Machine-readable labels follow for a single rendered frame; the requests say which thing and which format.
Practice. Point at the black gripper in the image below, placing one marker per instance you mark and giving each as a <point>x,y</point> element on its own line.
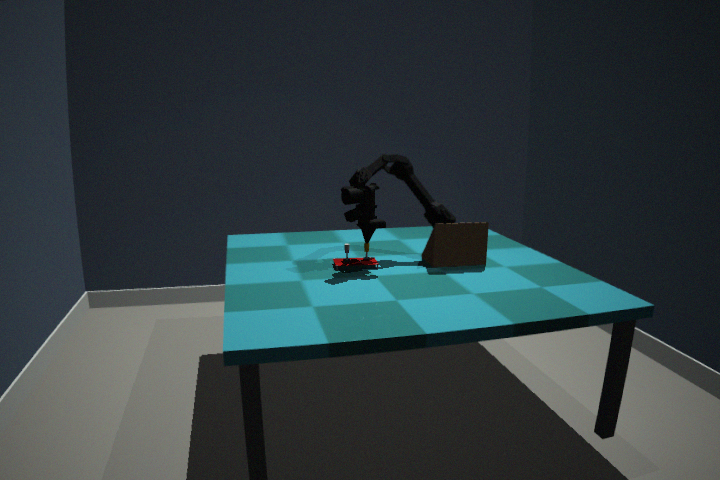
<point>369,223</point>

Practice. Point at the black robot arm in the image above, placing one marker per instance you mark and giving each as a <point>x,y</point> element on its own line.
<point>402,168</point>

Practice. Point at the red circuit board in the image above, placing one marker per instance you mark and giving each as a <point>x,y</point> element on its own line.
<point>355,261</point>

